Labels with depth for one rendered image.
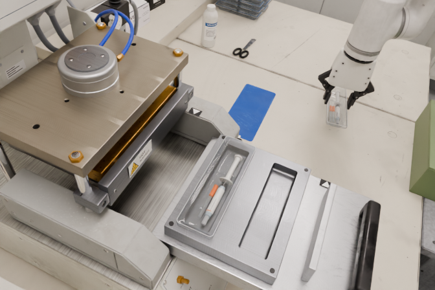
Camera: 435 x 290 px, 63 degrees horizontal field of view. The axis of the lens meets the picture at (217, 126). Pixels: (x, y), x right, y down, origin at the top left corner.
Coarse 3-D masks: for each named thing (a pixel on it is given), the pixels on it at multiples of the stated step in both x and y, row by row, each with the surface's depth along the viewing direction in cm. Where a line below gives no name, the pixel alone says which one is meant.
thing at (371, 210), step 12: (372, 204) 54; (360, 216) 56; (372, 216) 52; (372, 228) 51; (360, 240) 51; (372, 240) 49; (360, 252) 48; (372, 252) 48; (360, 264) 47; (372, 264) 47; (360, 276) 46; (360, 288) 45
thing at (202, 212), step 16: (224, 144) 60; (240, 144) 60; (224, 160) 58; (240, 160) 58; (208, 176) 55; (224, 176) 55; (240, 176) 56; (208, 192) 53; (224, 192) 53; (192, 208) 51; (208, 208) 51; (224, 208) 51; (192, 224) 49; (208, 224) 49
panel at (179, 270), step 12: (180, 264) 55; (168, 276) 52; (180, 276) 54; (192, 276) 58; (204, 276) 61; (216, 276) 65; (168, 288) 52; (180, 288) 55; (192, 288) 58; (204, 288) 61; (216, 288) 65
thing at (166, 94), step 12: (168, 96) 59; (156, 108) 57; (144, 120) 54; (132, 132) 52; (120, 144) 51; (36, 156) 52; (108, 156) 49; (60, 168) 51; (96, 168) 47; (108, 168) 48; (96, 180) 49
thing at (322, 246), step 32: (320, 192) 59; (352, 192) 60; (160, 224) 52; (320, 224) 50; (352, 224) 56; (192, 256) 50; (288, 256) 51; (320, 256) 51; (352, 256) 52; (256, 288) 48; (288, 288) 48; (320, 288) 48
